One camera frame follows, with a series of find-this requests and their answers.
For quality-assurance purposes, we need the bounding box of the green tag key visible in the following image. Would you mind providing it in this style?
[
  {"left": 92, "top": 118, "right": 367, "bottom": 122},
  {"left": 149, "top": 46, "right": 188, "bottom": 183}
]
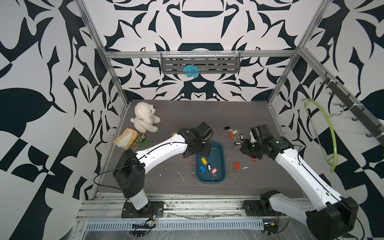
[{"left": 134, "top": 134, "right": 153, "bottom": 149}]

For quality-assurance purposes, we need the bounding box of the dark wall hook rail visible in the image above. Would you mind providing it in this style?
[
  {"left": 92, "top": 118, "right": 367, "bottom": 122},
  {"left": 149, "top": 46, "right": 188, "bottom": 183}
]
[{"left": 322, "top": 72, "right": 384, "bottom": 145}]

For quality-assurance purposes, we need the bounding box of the yellow tissue pack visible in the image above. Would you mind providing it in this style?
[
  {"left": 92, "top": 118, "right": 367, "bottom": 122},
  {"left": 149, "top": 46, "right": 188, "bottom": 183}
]
[{"left": 114, "top": 128, "right": 139, "bottom": 150}]

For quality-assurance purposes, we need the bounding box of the teal storage box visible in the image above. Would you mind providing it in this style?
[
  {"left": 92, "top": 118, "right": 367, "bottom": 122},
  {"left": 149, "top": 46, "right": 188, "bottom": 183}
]
[{"left": 195, "top": 142, "right": 226, "bottom": 184}]

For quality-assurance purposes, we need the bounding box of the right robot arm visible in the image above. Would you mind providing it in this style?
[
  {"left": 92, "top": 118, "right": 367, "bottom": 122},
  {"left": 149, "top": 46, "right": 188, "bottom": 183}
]
[{"left": 241, "top": 125, "right": 359, "bottom": 240}]

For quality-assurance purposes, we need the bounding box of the teal scrunchie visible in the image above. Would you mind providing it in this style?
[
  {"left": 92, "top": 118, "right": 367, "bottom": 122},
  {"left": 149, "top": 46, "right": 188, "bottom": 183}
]
[{"left": 183, "top": 65, "right": 199, "bottom": 79}]

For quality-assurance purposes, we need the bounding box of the grey slotted wall shelf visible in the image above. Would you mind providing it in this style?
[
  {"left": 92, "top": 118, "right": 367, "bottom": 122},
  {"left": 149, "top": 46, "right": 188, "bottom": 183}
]
[{"left": 160, "top": 52, "right": 241, "bottom": 74}]

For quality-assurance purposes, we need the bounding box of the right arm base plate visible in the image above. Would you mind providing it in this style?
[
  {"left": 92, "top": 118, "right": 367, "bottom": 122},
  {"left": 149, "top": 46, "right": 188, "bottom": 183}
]
[{"left": 243, "top": 199, "right": 282, "bottom": 217}]

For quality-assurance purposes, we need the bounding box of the white cable duct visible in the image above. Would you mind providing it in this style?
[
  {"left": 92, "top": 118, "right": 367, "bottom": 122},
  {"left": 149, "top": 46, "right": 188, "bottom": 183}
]
[{"left": 86, "top": 219, "right": 264, "bottom": 232}]

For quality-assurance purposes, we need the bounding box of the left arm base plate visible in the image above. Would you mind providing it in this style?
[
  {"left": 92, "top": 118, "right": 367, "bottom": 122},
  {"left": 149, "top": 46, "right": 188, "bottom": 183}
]
[{"left": 121, "top": 201, "right": 164, "bottom": 219}]

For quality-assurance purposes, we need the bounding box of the white teddy bear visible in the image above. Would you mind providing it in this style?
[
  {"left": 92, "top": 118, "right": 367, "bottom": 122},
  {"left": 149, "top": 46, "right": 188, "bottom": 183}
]
[{"left": 130, "top": 102, "right": 161, "bottom": 134}]

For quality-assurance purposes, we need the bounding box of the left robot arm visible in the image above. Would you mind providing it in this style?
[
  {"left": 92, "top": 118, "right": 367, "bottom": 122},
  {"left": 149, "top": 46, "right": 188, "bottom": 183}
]
[{"left": 113, "top": 122, "right": 214, "bottom": 211}]

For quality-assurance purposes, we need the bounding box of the blue key tag centre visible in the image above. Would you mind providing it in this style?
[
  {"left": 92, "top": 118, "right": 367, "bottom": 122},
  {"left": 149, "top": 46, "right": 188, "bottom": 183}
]
[{"left": 199, "top": 166, "right": 207, "bottom": 174}]

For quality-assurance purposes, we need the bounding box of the green hoop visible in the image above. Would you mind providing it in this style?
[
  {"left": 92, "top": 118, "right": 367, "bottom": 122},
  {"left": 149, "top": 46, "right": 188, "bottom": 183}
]
[{"left": 301, "top": 98, "right": 339, "bottom": 174}]

